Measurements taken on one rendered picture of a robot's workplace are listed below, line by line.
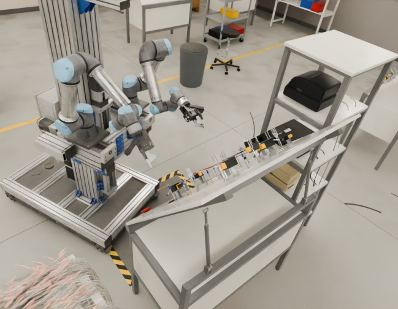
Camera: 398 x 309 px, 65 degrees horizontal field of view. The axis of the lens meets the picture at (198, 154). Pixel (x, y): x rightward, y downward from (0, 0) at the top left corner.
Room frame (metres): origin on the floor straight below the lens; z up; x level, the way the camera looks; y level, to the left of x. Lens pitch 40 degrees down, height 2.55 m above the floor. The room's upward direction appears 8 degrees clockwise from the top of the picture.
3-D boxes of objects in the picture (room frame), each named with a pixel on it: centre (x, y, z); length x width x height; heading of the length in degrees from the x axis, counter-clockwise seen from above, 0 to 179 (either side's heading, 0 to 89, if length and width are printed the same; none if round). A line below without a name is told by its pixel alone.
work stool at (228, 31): (5.66, -0.26, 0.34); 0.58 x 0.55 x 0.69; 99
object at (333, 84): (2.09, -0.73, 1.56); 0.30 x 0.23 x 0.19; 46
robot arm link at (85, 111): (1.70, 0.80, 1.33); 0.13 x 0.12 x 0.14; 157
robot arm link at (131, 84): (2.17, 0.60, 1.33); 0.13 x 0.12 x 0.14; 132
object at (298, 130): (2.12, -0.76, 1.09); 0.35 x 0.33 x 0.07; 134
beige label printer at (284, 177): (2.08, -0.73, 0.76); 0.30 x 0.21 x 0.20; 47
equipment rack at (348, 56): (2.12, -0.85, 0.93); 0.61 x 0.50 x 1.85; 134
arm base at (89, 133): (1.71, 0.79, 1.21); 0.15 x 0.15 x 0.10
